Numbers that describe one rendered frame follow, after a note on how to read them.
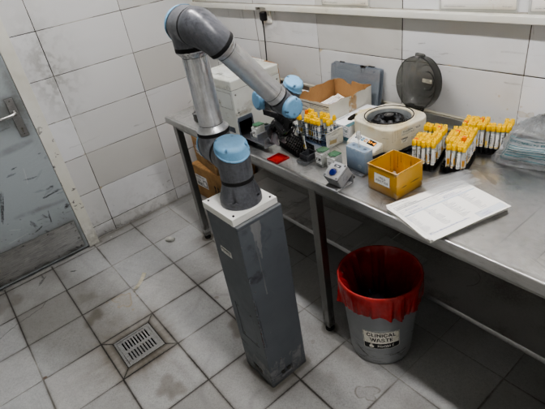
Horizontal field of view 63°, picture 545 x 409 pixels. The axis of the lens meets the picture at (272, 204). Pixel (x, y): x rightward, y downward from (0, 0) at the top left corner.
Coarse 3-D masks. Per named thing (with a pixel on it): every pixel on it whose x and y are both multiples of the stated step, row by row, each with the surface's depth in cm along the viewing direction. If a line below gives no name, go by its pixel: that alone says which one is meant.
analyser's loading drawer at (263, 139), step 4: (244, 132) 208; (248, 132) 207; (264, 132) 198; (244, 136) 204; (248, 136) 203; (252, 136) 200; (260, 136) 197; (264, 136) 199; (252, 140) 200; (256, 140) 198; (260, 140) 197; (264, 140) 192; (268, 140) 194; (264, 144) 193; (268, 144) 194; (272, 144) 196; (264, 148) 194
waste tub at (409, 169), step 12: (384, 156) 157; (396, 156) 159; (408, 156) 154; (372, 168) 153; (384, 168) 160; (396, 168) 162; (408, 168) 147; (420, 168) 151; (372, 180) 156; (384, 180) 150; (396, 180) 146; (408, 180) 149; (420, 180) 153; (384, 192) 153; (396, 192) 148; (408, 192) 152
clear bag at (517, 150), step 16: (512, 128) 157; (528, 128) 149; (544, 128) 147; (512, 144) 153; (528, 144) 150; (544, 144) 148; (496, 160) 159; (512, 160) 156; (528, 160) 153; (544, 160) 149
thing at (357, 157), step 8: (352, 144) 167; (360, 144) 166; (352, 152) 166; (360, 152) 162; (368, 152) 161; (352, 160) 168; (360, 160) 164; (368, 160) 163; (352, 168) 170; (360, 168) 166; (360, 176) 165
